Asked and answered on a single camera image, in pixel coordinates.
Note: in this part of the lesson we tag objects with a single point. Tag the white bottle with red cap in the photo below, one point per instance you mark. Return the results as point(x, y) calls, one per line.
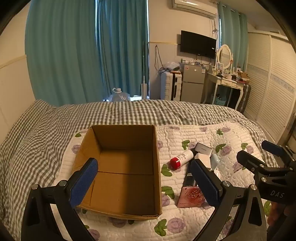
point(185, 156)

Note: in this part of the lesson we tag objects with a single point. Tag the white louvred wardrobe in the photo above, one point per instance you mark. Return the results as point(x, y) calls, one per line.
point(270, 81)

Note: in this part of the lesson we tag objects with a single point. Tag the narrow light teal curtain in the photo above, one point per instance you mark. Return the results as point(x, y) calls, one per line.
point(233, 34)

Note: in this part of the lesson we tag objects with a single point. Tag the person's right hand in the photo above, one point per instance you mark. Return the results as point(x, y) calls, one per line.
point(275, 215)

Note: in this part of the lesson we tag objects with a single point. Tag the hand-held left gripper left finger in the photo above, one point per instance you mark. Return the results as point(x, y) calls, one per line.
point(84, 183)

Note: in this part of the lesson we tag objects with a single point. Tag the black item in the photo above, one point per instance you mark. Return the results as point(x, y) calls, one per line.
point(190, 178)

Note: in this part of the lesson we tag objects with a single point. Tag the oval white vanity mirror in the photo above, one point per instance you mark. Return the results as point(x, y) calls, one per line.
point(224, 55)

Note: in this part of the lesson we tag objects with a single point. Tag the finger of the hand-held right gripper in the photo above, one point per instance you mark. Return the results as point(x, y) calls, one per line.
point(274, 147)
point(249, 160)

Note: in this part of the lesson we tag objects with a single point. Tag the white floral quilt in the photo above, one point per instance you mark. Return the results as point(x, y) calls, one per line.
point(185, 222)

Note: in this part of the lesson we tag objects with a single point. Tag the clear plastic bag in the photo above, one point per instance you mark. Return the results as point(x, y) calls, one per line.
point(172, 66)

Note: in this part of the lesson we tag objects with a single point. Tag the small brown box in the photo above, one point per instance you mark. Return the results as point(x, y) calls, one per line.
point(244, 76)

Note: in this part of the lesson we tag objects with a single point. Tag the white dressing table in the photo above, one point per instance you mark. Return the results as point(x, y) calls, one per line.
point(226, 81)

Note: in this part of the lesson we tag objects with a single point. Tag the white ribbed suitcase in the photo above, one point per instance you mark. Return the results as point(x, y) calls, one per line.
point(167, 85)

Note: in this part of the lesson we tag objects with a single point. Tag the small grey fridge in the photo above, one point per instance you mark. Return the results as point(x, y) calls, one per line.
point(192, 83)

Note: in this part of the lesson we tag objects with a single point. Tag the cardboard box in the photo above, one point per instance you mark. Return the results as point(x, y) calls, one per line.
point(124, 162)

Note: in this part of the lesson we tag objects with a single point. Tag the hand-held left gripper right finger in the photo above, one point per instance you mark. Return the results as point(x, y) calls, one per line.
point(205, 185)

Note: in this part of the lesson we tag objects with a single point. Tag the clear water jug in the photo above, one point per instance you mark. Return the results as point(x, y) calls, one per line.
point(119, 95)

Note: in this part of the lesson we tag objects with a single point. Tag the pink floral box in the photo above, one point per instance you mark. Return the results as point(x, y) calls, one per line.
point(189, 197)

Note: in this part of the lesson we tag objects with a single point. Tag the white air conditioner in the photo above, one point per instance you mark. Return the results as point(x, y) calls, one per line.
point(194, 7)

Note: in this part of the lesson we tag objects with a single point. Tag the wide teal curtain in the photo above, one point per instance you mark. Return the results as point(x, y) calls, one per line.
point(62, 51)

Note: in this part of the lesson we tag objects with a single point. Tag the white mop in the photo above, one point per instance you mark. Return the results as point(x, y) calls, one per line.
point(143, 90)

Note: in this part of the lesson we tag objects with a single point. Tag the black wall television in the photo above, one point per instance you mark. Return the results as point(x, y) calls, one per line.
point(197, 44)

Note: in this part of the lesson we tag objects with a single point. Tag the blue basket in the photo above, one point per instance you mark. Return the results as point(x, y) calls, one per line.
point(219, 100)

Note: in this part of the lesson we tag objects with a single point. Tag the white plastic bottle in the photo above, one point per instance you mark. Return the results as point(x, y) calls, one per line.
point(203, 161)

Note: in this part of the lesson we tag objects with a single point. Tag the light blue case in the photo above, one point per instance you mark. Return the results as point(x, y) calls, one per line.
point(214, 161)

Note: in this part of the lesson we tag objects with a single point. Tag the small photo frame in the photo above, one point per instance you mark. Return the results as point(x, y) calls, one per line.
point(219, 66)

